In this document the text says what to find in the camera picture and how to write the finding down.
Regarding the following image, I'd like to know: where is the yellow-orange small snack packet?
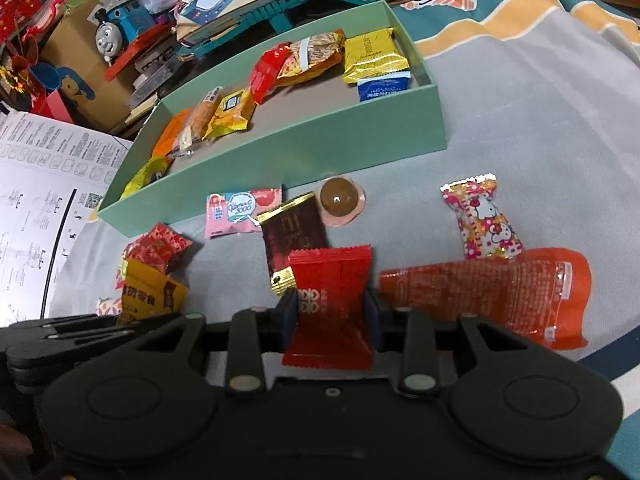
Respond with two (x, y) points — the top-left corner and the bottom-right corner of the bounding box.
(117, 259), (191, 326)

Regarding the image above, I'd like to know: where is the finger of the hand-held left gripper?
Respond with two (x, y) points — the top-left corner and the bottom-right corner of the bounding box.
(7, 313), (101, 332)
(7, 326), (146, 350)

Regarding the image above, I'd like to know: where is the cartoon cat candy packet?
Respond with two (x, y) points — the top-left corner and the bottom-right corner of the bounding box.
(440, 174), (525, 261)

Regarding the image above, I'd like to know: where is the yellow-green candy packet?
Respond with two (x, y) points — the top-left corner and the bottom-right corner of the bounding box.
(119, 156), (173, 201)

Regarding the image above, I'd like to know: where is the red patterned candy packet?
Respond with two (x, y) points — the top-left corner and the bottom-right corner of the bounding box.
(122, 222), (193, 276)

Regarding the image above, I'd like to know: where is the long clear biscuit packet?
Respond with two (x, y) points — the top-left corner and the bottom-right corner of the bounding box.
(177, 86), (223, 153)

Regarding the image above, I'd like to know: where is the brown jelly cup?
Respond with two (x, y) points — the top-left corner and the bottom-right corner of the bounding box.
(315, 175), (367, 227)

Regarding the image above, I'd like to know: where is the teal cardboard box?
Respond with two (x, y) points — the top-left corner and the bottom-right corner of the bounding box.
(97, 0), (448, 238)

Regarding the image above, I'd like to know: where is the blue toy train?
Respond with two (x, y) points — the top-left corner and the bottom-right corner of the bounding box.
(94, 0), (178, 66)

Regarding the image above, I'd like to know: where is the yellow cartoon snack packet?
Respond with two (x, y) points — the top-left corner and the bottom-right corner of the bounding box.
(202, 86), (253, 141)

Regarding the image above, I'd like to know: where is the red paper gift bag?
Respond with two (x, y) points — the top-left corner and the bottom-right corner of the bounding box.
(30, 87), (76, 123)

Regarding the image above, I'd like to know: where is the orange-red clear pouch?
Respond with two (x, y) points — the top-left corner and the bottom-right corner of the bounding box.
(378, 247), (593, 351)

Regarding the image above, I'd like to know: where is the red printed box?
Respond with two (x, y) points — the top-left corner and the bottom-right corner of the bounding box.
(0, 0), (43, 43)

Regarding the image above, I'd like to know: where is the red printed snack packet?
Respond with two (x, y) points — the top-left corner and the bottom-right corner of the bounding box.
(248, 42), (292, 106)

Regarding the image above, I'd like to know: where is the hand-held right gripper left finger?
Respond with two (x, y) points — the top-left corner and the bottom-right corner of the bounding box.
(100, 290), (300, 395)

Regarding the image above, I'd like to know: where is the blue white biscuit packet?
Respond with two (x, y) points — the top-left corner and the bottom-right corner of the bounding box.
(356, 72), (412, 104)

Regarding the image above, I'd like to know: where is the plain red candy packet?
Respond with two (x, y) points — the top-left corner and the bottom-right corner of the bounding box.
(281, 245), (375, 372)

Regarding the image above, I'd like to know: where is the red plastic toy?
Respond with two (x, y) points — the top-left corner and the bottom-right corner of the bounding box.
(27, 0), (76, 38)

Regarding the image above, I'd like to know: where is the teal toy bridge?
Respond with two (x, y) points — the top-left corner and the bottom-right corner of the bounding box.
(175, 0), (396, 58)

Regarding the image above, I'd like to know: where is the grey small box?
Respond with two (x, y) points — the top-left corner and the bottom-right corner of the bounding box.
(127, 42), (178, 106)

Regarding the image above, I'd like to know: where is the brown cardboard box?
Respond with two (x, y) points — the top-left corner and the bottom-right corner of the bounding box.
(30, 0), (151, 133)

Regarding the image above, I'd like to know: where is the yellow wafer packet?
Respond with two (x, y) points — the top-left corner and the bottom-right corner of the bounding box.
(341, 27), (412, 86)

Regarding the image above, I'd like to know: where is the striped cracker stick packet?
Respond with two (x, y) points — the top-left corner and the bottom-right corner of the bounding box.
(275, 29), (347, 87)

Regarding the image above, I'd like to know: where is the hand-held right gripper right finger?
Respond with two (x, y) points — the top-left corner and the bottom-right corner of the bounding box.
(364, 289), (566, 395)

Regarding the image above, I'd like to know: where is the dark brown chocolate packet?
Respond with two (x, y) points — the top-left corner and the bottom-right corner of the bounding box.
(256, 192), (331, 297)

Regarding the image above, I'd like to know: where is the white instruction sheet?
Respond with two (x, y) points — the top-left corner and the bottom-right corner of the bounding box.
(0, 110), (135, 328)

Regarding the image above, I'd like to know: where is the orange snack packet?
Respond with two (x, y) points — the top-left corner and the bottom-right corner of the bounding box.
(151, 109), (193, 158)

